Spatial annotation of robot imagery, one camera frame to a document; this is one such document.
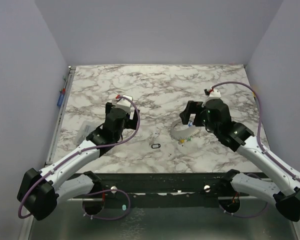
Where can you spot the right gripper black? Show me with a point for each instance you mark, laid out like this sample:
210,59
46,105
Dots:
193,110

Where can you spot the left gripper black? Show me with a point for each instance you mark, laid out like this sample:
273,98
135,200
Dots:
131,123

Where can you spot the silver protractor key organizer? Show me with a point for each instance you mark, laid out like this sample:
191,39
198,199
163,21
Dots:
183,134

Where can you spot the black key tag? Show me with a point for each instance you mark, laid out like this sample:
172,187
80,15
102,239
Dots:
155,146

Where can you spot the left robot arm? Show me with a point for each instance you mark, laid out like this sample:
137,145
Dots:
42,190

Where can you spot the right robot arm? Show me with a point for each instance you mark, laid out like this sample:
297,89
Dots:
284,189

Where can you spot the clear plastic bag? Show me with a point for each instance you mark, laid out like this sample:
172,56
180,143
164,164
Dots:
85,129

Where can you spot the blue red clamp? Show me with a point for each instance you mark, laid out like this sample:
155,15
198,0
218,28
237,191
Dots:
62,93

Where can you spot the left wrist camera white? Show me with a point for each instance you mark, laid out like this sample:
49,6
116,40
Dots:
124,104

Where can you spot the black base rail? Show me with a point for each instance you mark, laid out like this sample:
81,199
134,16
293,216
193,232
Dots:
161,190

